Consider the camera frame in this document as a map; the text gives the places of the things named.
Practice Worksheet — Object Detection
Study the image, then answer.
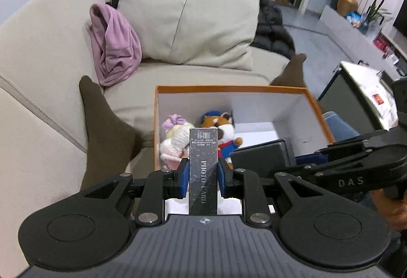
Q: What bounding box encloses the brown fox plush toy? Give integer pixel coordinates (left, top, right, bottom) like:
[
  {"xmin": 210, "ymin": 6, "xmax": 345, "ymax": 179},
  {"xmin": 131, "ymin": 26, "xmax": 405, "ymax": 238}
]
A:
[{"xmin": 201, "ymin": 110, "xmax": 243, "ymax": 168}]

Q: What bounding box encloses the green potted plant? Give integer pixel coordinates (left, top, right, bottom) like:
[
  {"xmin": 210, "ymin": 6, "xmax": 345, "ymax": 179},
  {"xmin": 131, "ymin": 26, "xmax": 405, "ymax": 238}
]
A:
[{"xmin": 359, "ymin": 0, "xmax": 393, "ymax": 35}]

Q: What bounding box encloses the purple crumpled garment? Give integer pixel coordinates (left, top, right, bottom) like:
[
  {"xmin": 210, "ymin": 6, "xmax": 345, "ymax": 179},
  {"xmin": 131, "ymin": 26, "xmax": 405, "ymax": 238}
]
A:
[{"xmin": 89, "ymin": 4, "xmax": 142, "ymax": 87}]

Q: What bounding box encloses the right leg jeans brown sock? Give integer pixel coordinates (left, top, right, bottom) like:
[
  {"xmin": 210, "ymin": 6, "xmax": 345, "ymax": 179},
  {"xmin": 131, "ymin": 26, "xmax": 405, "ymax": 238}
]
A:
[{"xmin": 270, "ymin": 52, "xmax": 362, "ymax": 142}]

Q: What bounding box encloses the left leg jeans brown sock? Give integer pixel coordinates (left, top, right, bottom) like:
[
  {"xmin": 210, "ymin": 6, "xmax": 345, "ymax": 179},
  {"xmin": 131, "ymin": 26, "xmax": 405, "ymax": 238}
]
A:
[{"xmin": 79, "ymin": 76, "xmax": 143, "ymax": 190}]

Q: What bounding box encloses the orange cardboard storage box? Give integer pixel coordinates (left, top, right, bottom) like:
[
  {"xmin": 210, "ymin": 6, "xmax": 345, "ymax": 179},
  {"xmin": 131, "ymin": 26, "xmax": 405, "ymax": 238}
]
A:
[{"xmin": 154, "ymin": 85, "xmax": 335, "ymax": 170}]

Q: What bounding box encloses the beige sofa cushion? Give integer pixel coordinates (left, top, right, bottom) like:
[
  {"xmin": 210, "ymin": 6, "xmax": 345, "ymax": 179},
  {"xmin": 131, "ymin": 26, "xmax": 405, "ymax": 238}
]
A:
[{"xmin": 117, "ymin": 0, "xmax": 259, "ymax": 71}]

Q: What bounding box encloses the black jacket on sofa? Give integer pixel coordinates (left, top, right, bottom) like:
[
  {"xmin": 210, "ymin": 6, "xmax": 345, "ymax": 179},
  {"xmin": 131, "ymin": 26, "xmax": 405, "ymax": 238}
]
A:
[{"xmin": 251, "ymin": 0, "xmax": 295, "ymax": 59}]

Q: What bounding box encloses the black photo card box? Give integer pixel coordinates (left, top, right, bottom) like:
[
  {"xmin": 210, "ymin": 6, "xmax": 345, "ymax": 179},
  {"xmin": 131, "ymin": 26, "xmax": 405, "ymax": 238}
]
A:
[{"xmin": 188, "ymin": 128, "xmax": 218, "ymax": 216}]

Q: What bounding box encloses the leg jeans brown sock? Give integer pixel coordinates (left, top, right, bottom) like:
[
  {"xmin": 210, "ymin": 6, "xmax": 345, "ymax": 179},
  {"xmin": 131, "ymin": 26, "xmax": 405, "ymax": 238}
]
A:
[
  {"xmin": 79, "ymin": 76, "xmax": 143, "ymax": 190},
  {"xmin": 270, "ymin": 52, "xmax": 362, "ymax": 142}
]

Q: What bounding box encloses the person's right hand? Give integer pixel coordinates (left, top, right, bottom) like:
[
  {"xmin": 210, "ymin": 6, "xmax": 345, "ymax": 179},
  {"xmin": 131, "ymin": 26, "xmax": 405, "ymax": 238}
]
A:
[{"xmin": 370, "ymin": 189, "xmax": 407, "ymax": 232}]

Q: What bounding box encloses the white tv cabinet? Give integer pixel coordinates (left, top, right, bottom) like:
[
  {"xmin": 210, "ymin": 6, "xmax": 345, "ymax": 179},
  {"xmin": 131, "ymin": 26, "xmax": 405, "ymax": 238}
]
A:
[{"xmin": 319, "ymin": 5, "xmax": 406, "ymax": 80}]

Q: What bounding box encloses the white crochet bunny plush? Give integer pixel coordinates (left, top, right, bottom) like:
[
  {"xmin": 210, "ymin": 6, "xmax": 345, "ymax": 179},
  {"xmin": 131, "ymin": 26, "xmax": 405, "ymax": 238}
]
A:
[{"xmin": 159, "ymin": 114, "xmax": 194, "ymax": 171}]

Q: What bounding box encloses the black square box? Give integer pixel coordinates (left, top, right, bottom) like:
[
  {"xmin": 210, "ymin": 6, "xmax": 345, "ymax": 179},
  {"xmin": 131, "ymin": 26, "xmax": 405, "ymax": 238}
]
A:
[{"xmin": 230, "ymin": 137, "xmax": 295, "ymax": 178}]

